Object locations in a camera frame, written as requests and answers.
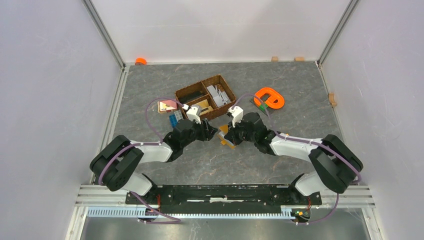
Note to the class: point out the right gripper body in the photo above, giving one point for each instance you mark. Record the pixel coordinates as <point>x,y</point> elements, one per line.
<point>239,134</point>

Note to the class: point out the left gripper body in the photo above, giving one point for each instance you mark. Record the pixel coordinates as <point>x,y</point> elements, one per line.
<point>200,133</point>

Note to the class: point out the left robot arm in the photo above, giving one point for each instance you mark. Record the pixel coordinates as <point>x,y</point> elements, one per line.
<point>115,165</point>

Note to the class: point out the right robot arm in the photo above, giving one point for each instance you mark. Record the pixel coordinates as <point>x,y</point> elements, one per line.
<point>335,165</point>

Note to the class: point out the gold VIP cards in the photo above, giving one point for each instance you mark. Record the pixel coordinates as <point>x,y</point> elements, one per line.
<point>205,107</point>

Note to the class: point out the black cards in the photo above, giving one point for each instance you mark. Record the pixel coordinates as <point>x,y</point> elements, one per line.
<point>190,97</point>

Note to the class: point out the silver cards pile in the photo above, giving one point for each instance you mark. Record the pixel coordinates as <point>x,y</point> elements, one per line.
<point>219,97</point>

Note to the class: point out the pink card box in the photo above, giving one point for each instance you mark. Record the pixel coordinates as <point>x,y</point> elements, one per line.
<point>166,106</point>

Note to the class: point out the green toy brick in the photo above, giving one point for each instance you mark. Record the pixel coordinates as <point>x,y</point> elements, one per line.
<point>263,107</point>

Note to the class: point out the blue toy brick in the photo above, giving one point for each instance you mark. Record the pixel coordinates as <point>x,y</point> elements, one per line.
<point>175,117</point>

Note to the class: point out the brown woven basket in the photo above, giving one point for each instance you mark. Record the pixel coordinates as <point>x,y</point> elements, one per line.
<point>201,86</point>

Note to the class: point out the orange tape roll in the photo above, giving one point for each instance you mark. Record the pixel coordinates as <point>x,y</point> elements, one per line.
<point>140,61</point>

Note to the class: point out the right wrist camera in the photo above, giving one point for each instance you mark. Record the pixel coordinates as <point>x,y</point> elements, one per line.
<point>236,113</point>

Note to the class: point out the orange plastic ring toy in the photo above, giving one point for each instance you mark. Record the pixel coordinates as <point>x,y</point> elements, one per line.
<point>270,97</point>

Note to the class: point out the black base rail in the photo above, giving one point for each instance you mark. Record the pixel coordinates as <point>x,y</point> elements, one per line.
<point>227,198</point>

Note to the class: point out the wooden clip on wall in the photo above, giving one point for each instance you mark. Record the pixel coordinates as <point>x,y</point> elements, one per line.
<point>332,100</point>

